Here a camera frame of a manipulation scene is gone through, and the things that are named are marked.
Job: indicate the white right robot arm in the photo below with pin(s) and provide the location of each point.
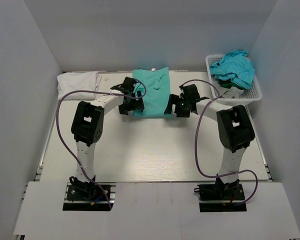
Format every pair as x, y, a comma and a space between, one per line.
235, 131

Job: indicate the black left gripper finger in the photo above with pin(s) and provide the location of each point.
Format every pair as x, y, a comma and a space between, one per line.
138, 103
125, 108

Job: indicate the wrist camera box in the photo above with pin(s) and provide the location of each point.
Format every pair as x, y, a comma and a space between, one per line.
190, 92
129, 84

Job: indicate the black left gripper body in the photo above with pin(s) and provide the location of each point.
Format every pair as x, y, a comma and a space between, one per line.
132, 102

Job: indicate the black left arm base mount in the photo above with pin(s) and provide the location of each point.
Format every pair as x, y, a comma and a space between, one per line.
95, 201

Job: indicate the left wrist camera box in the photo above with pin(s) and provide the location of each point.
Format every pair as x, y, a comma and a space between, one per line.
129, 84

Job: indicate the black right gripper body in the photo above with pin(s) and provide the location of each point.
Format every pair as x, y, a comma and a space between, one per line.
183, 101

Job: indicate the folded white t-shirt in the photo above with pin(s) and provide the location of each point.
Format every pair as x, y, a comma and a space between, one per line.
74, 81

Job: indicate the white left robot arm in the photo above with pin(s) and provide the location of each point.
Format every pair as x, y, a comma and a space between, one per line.
88, 123

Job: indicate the white plastic laundry basket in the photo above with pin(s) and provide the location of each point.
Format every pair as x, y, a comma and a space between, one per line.
249, 96

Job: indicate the teal green t-shirt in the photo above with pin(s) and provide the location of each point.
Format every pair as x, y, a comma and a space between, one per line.
156, 91

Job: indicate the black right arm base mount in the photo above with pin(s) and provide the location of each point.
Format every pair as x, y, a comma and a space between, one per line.
211, 201

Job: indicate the dark green garment in basket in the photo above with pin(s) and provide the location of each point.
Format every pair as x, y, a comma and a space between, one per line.
228, 84

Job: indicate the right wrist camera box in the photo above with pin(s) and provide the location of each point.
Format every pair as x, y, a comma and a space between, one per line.
190, 92

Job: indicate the aluminium table edge rail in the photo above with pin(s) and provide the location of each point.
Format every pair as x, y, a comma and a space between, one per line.
130, 71

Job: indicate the grey white crumpled garment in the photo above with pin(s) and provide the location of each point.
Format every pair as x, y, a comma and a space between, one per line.
229, 93

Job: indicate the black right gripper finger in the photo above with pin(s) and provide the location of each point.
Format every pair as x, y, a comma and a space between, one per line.
173, 100
181, 110

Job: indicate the light blue crumpled t-shirt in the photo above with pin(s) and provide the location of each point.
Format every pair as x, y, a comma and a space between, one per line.
234, 66

